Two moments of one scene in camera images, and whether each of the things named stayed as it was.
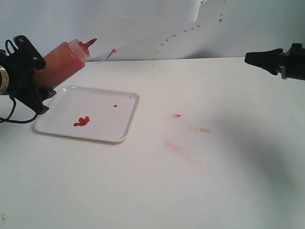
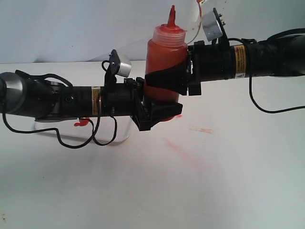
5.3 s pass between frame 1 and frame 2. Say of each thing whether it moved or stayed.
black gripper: moved
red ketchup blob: stayed
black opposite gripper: moved
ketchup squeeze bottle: moved
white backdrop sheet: stayed
